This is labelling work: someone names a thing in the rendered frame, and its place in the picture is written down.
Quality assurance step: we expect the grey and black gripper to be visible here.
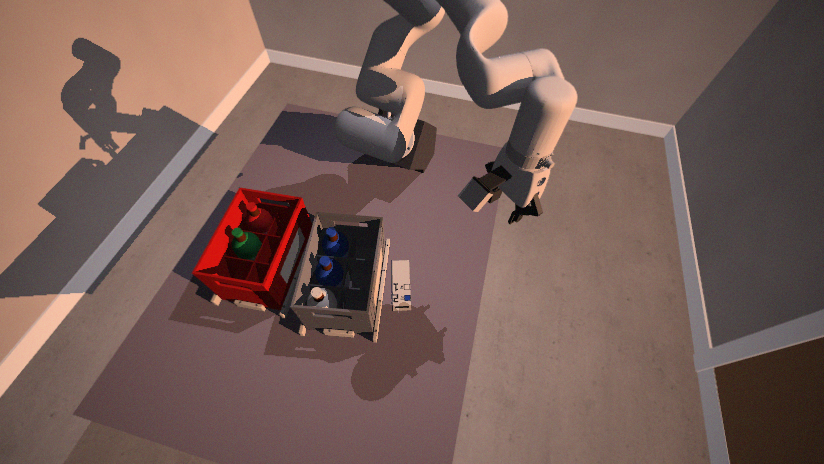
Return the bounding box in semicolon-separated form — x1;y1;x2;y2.
485;141;550;224

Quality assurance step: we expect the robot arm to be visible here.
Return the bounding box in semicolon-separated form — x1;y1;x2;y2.
334;0;577;212

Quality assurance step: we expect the white paper strip with printed marks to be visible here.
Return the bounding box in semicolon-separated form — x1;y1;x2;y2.
392;260;411;311

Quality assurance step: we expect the green bottle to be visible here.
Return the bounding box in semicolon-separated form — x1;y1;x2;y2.
232;228;262;261

